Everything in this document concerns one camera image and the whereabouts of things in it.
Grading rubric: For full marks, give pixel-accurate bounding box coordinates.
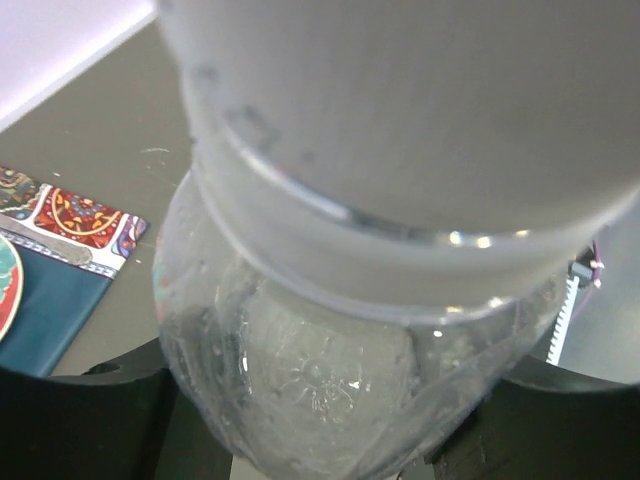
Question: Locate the silver knife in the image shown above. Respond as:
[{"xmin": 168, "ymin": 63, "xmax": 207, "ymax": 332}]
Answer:
[{"xmin": 1, "ymin": 215, "xmax": 93, "ymax": 266}]

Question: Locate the blue patterned placemat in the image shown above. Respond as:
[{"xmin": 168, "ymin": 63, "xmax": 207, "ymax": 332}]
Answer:
[{"xmin": 1, "ymin": 246, "xmax": 112, "ymax": 377}]

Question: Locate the grey slotted cable duct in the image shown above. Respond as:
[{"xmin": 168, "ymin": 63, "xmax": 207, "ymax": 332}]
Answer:
[{"xmin": 545, "ymin": 261, "xmax": 596, "ymax": 366}]

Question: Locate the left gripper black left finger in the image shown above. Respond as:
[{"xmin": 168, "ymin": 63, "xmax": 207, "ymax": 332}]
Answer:
[{"xmin": 1, "ymin": 340, "xmax": 233, "ymax": 479}]

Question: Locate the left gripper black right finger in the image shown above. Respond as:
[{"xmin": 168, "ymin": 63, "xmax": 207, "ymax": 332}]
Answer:
[{"xmin": 425, "ymin": 357, "xmax": 639, "ymax": 479}]

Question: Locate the red teal patterned plate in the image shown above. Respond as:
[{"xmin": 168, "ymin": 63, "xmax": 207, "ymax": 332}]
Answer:
[{"xmin": 0, "ymin": 235, "xmax": 24, "ymax": 340}]

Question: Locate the colourful mandala napkin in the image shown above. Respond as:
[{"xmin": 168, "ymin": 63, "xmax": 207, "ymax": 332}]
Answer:
[{"xmin": 1, "ymin": 167, "xmax": 148, "ymax": 279}]

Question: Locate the clear bottle orange base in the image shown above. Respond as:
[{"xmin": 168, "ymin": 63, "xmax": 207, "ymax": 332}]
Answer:
[{"xmin": 153, "ymin": 1, "xmax": 639, "ymax": 479}]

